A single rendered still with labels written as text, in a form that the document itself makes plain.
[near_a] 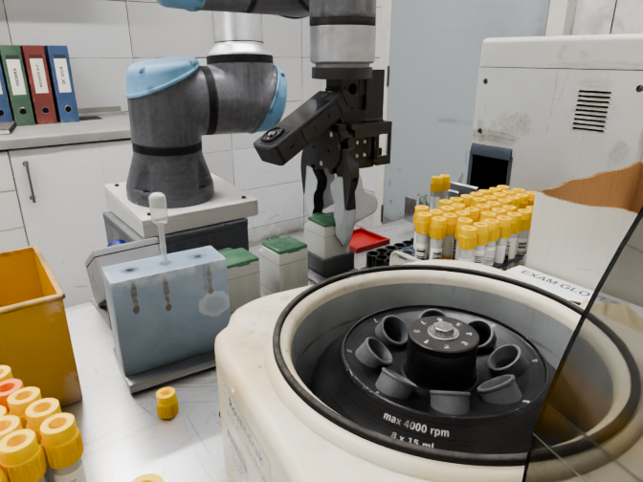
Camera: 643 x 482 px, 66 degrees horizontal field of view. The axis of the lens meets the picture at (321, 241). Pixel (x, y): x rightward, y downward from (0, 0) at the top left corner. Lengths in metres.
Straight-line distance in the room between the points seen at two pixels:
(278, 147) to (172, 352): 0.23
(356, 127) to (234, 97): 0.33
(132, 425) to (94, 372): 0.09
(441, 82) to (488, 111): 1.71
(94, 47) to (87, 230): 0.98
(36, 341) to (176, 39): 2.56
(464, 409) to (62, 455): 0.19
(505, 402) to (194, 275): 0.28
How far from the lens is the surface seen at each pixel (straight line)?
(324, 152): 0.60
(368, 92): 0.62
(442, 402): 0.27
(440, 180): 0.72
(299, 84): 3.30
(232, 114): 0.88
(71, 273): 2.28
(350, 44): 0.58
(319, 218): 0.63
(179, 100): 0.85
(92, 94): 2.79
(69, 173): 2.17
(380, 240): 0.77
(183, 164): 0.87
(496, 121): 0.91
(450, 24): 2.60
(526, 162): 0.88
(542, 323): 0.37
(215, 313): 0.48
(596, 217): 0.51
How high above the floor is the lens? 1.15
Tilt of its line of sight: 20 degrees down
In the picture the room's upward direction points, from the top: straight up
